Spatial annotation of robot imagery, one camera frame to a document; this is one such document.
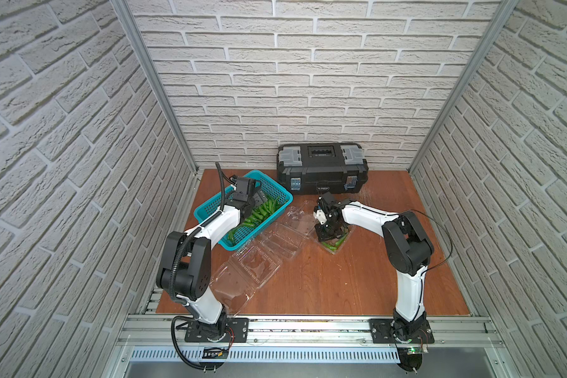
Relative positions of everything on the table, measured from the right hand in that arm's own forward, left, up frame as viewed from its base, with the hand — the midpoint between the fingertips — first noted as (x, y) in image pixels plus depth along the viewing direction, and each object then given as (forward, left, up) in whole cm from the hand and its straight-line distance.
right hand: (324, 237), depth 96 cm
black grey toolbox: (+24, -1, +17) cm, 30 cm away
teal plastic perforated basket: (+18, +19, +6) cm, 26 cm away
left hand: (+15, +26, +14) cm, 33 cm away
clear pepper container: (-5, -2, +3) cm, 6 cm away
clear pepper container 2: (0, +17, +1) cm, 17 cm away
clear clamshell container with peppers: (-13, +31, +2) cm, 33 cm away
